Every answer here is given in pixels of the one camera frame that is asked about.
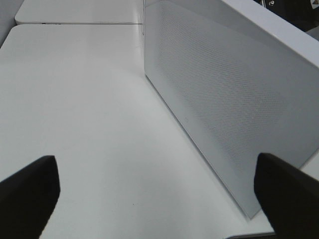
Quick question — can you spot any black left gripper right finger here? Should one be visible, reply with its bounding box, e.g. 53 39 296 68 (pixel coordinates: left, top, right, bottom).
254 153 319 239

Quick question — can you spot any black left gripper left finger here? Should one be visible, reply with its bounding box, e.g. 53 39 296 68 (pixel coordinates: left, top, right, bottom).
0 155 60 239

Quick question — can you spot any white microwave door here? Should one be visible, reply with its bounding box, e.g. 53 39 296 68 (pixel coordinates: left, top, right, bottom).
144 0 319 218

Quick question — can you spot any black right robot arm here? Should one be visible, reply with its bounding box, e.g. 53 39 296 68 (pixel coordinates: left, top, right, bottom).
255 0 319 32

